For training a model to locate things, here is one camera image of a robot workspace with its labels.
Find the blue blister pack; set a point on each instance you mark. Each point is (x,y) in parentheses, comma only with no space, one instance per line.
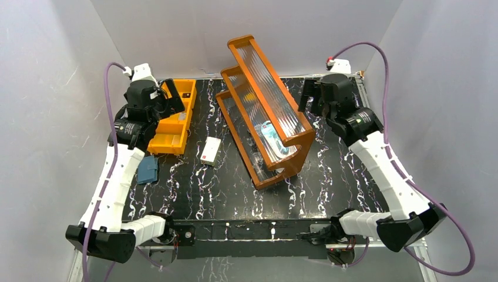
(272,138)

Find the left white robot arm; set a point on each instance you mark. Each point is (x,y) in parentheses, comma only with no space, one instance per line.
(101,232)

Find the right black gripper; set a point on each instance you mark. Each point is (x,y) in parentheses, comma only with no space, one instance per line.
(309,86)

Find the yellow three-compartment bin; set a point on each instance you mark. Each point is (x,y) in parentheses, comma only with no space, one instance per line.
(171,134)

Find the blue card holder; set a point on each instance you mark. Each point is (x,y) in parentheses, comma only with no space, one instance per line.
(147,171)

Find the orange wooden shelf rack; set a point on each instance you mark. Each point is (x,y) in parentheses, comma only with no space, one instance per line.
(255,94)

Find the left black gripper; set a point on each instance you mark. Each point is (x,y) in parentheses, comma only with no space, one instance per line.
(171,98)

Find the white rectangular box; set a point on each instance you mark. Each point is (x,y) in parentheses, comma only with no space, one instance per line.
(210,151)

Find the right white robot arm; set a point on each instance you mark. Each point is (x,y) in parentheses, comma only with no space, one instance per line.
(411,216)

